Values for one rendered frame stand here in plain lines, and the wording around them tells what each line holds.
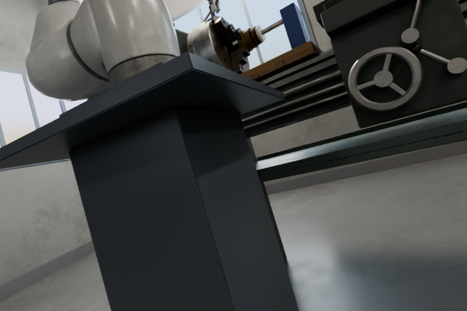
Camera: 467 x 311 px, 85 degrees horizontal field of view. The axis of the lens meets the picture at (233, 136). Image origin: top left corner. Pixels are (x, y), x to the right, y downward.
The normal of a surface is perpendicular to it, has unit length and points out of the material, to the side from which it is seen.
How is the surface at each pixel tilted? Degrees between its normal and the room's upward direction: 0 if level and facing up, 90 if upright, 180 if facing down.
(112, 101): 90
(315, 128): 90
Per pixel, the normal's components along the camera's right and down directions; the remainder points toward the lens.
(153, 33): 0.55, -0.19
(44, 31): -0.40, -0.19
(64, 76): -0.14, 0.63
